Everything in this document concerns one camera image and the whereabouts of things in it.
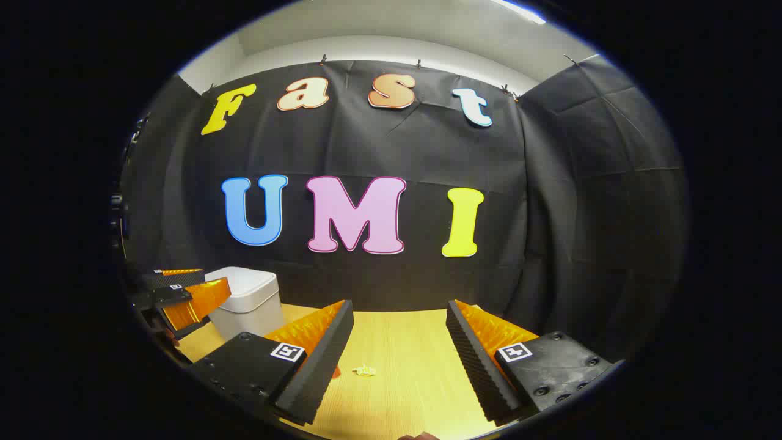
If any white desktop garbage bin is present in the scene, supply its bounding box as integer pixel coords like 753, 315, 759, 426
205, 267, 286, 342

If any black backdrop cloth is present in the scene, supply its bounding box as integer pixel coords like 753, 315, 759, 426
119, 55, 690, 367

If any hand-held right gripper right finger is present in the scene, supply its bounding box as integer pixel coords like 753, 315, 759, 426
445, 299, 615, 427

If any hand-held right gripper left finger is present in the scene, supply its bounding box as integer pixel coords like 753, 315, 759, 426
188, 299, 354, 427

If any wooden desktop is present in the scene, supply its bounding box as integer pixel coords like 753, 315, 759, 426
177, 304, 526, 440

